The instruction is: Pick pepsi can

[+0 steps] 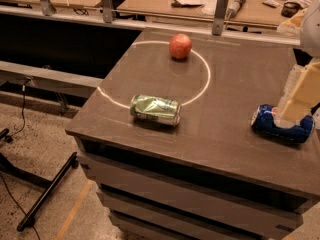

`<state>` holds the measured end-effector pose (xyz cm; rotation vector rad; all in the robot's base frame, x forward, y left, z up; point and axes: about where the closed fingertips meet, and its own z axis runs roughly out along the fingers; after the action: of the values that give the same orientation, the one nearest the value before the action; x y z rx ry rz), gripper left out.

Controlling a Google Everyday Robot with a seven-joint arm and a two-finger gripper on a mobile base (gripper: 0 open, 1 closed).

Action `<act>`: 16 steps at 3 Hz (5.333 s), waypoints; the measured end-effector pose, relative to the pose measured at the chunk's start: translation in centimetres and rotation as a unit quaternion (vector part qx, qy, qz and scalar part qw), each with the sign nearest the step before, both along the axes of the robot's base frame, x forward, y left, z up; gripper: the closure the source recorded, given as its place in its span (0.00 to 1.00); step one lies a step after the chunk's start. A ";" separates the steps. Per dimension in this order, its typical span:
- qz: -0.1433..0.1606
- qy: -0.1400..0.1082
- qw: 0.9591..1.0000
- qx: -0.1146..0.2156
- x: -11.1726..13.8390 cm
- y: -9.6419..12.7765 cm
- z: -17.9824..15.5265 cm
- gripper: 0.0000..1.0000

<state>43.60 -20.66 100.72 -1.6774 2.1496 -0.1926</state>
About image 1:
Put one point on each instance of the black metal stand base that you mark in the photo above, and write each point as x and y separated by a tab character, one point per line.
47	186

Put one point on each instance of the grey metal bracket left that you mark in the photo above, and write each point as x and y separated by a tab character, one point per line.
47	8

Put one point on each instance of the red apple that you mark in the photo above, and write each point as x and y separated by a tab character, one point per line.
180	46

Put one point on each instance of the blue pepsi can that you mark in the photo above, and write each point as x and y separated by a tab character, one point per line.
263	121

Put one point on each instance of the grey drawer cabinet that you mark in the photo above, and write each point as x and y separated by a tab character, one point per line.
211	177

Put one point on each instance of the grey metal bracket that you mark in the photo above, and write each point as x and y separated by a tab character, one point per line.
47	8
108	14
219	17

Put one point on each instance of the black round cup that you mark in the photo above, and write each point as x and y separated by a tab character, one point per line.
290	9

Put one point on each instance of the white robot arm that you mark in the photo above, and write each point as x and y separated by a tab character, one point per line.
309	34

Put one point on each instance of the grey metal bracket middle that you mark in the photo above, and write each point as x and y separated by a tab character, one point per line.
108	14

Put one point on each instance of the crushed green soda can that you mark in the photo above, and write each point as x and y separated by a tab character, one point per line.
155	109

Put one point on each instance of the black and white handheld tool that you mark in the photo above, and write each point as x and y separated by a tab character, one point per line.
234	7

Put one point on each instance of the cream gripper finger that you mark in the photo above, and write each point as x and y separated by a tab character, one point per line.
301	93

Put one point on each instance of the grey metal bracket right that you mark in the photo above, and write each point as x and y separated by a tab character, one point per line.
219	17

